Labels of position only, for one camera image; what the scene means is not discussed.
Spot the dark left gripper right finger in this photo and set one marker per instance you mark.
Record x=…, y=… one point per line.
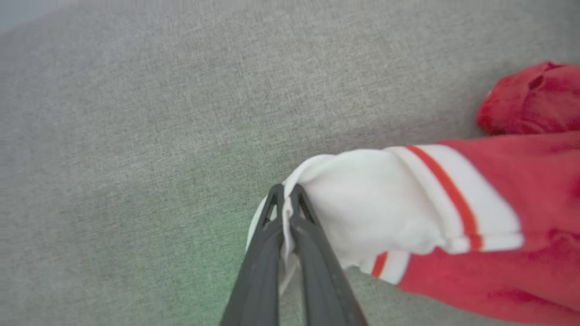
x=321, y=280

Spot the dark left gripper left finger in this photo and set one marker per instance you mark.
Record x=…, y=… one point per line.
x=258, y=280

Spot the red and white jersey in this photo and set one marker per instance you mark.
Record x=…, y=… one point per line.
x=498, y=271

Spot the grey fabric sofa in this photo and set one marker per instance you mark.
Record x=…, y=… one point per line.
x=136, y=136

